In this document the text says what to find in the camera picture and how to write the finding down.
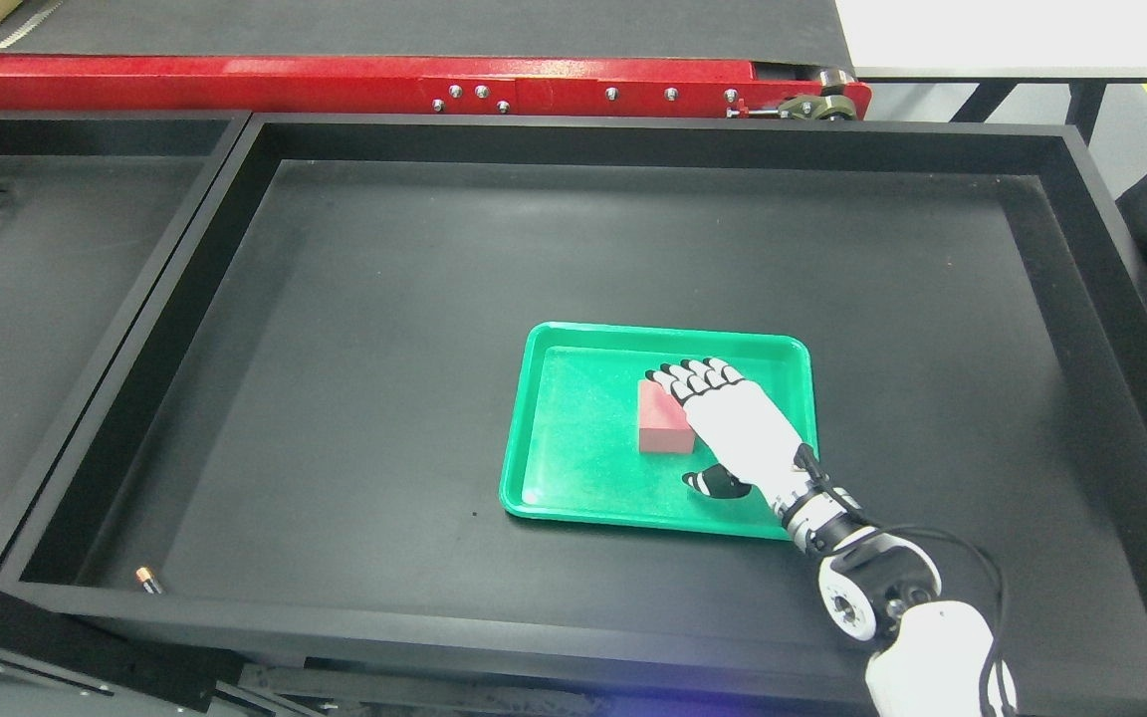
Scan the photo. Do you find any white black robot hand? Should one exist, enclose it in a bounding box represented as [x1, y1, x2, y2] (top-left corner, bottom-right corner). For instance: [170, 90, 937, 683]
[645, 358, 816, 517]

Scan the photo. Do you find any pink foam block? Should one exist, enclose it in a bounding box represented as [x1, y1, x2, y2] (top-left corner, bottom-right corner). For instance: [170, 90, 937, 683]
[635, 379, 696, 455]

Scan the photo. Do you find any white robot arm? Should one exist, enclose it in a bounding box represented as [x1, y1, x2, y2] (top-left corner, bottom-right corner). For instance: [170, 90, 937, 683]
[783, 444, 1017, 716]

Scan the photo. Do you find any green plastic tray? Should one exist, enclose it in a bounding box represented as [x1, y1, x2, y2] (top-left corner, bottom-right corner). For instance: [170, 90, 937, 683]
[498, 322, 816, 541]

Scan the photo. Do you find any black metal shelf right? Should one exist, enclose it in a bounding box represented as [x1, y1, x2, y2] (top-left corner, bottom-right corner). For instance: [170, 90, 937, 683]
[0, 117, 1147, 716]

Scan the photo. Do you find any black metal shelf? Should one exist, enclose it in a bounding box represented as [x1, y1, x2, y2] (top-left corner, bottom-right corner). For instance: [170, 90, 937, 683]
[0, 111, 249, 564]
[0, 117, 1147, 716]

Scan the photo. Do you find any black metal shelf left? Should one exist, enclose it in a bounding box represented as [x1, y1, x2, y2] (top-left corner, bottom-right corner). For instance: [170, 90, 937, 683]
[0, 111, 249, 564]

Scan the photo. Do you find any small battery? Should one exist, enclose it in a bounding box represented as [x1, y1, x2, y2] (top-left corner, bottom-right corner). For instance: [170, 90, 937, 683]
[133, 566, 165, 597]

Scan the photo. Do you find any red conveyor frame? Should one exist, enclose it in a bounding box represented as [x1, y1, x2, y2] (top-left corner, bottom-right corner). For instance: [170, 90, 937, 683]
[0, 53, 873, 119]

